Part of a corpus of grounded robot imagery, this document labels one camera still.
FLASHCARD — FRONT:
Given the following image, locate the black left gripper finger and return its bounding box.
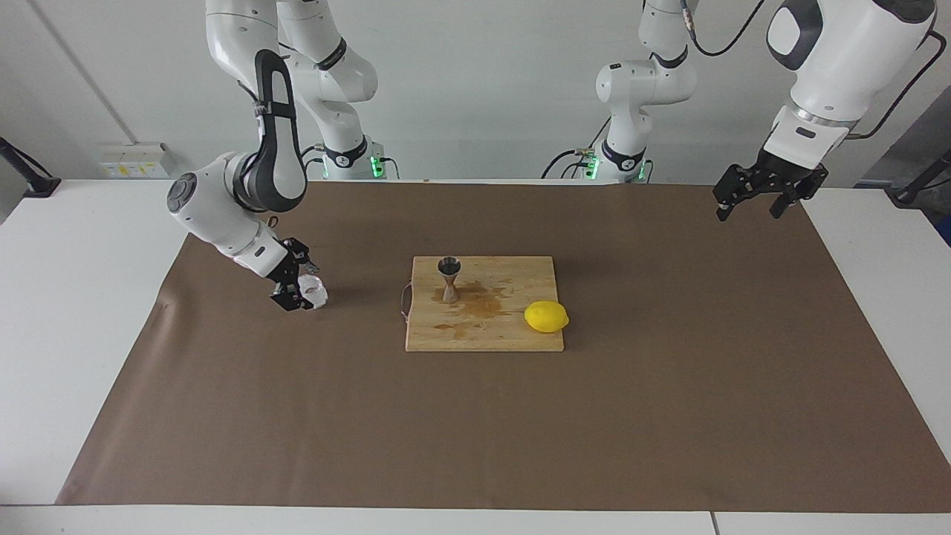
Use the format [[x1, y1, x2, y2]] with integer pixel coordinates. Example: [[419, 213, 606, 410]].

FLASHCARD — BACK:
[[713, 166, 755, 221], [771, 169, 828, 218]]

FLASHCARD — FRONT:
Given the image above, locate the small clear glass cup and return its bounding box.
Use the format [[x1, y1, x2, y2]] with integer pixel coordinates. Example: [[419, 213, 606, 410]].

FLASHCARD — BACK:
[[297, 275, 329, 309]]

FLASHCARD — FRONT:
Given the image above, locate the steel double jigger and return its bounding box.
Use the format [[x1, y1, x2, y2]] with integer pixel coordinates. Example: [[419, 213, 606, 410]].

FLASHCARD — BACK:
[[437, 256, 463, 304]]

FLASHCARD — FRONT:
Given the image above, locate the dark grey partition panel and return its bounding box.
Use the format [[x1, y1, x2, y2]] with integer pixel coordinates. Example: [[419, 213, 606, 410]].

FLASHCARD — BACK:
[[854, 85, 951, 190]]

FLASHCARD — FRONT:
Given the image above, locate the brown paper table mat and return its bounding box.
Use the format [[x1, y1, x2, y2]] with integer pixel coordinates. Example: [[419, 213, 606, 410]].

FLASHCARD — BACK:
[[56, 181, 951, 513]]

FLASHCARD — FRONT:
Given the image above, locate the wooden cutting board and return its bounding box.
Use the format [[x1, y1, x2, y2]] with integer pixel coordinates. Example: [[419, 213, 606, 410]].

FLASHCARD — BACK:
[[400, 256, 565, 353]]

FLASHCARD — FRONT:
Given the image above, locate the yellow lemon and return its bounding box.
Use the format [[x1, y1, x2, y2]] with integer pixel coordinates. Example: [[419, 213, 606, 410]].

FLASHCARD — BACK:
[[524, 300, 571, 334]]

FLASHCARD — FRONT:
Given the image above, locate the black right base cable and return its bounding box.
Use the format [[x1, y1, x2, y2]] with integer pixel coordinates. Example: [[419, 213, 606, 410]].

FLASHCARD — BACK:
[[290, 145, 328, 181]]

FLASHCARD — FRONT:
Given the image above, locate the black base cable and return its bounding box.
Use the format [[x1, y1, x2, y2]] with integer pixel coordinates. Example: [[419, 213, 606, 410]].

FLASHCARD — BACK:
[[541, 147, 595, 181], [290, 145, 328, 181]]

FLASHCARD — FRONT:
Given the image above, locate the black camera stand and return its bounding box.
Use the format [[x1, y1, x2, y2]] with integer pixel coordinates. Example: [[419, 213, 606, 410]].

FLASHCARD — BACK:
[[888, 149, 951, 207], [0, 136, 62, 198]]

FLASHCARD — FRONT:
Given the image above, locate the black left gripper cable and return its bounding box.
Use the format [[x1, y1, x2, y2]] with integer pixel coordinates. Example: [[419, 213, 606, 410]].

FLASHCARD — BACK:
[[847, 30, 951, 140]]

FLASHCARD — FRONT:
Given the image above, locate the black cable with metal connector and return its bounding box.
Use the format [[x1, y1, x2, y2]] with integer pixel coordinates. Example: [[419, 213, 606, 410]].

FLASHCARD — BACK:
[[682, 0, 766, 57]]

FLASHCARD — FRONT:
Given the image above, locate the black left base cable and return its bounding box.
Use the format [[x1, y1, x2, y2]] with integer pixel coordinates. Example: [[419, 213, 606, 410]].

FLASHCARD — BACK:
[[541, 147, 595, 181]]

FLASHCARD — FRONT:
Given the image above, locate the white wall socket box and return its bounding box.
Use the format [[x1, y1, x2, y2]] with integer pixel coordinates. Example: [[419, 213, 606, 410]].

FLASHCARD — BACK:
[[99, 143, 175, 179]]

